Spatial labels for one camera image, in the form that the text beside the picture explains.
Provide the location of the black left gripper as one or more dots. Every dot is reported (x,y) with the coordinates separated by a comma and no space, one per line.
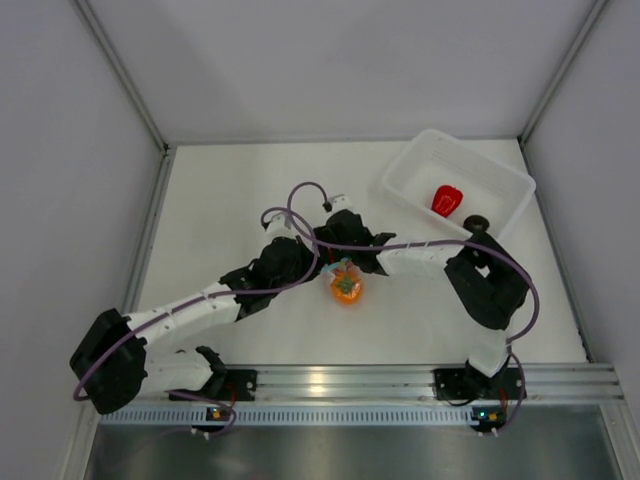
(306,255)

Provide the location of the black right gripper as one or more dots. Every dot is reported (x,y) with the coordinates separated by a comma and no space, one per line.
(325,234)

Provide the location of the clear zip top bag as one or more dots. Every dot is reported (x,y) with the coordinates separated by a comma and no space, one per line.
(343,264)

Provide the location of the yellow fake bell pepper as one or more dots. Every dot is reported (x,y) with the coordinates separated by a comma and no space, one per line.
(346,286)

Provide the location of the red fake pepper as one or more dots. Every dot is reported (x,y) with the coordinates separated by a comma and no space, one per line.
(446,200)

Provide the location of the black fake food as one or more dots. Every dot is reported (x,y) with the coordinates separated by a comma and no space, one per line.
(476,223)

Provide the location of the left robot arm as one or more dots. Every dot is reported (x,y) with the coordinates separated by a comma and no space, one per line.
(159,351)

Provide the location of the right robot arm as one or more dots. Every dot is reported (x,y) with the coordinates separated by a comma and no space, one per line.
(495,290)

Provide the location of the white plastic basket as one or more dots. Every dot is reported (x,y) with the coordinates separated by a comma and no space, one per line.
(491,188)

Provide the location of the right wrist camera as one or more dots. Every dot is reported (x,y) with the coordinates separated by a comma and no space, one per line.
(337,203)

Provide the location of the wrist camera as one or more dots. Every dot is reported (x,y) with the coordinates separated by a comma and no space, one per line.
(278,224)
(337,203)

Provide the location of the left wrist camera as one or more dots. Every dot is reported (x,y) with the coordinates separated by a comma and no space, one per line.
(278,224)

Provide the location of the white slotted cable duct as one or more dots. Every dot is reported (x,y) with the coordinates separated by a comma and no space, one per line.
(254,415)

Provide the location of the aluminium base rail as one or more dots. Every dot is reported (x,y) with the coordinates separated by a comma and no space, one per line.
(585,383)

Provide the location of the aluminium frame post left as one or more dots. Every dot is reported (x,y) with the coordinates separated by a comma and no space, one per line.
(117,66)

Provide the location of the aluminium frame post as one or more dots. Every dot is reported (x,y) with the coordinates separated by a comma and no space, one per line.
(577,43)
(117,66)

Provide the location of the aluminium frame post right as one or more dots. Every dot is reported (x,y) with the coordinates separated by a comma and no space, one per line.
(577,43)

